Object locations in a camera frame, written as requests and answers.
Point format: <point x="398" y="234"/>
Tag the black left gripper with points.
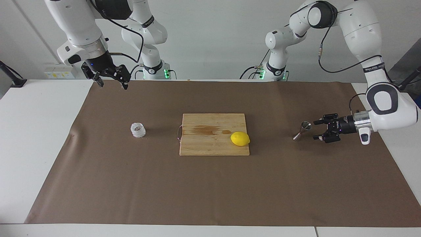
<point x="345" y="125"/>

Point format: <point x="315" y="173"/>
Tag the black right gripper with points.
<point x="100" y="64"/>

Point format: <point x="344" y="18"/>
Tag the steel cocktail jigger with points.
<point x="306" y="125"/>

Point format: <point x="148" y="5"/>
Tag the clear crinkled plastic cup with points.
<point x="138" y="131"/>

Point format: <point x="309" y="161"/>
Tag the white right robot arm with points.
<point x="75" y="23"/>

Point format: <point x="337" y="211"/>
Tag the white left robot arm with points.
<point x="361" y="29"/>

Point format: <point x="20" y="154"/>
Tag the black stand with clamp foot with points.
<point x="18" y="82"/>
<point x="403" y="87"/>

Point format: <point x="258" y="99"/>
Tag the yellow lemon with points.
<point x="240" y="138"/>

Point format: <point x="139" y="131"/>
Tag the dark grey background panel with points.
<point x="408" y="62"/>

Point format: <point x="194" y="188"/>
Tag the brown paper table mat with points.
<point x="131" y="191"/>

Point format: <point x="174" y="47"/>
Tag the wooden cutting board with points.
<point x="210" y="144"/>

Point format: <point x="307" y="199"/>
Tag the white wall power outlet strip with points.
<point x="59" y="70"/>

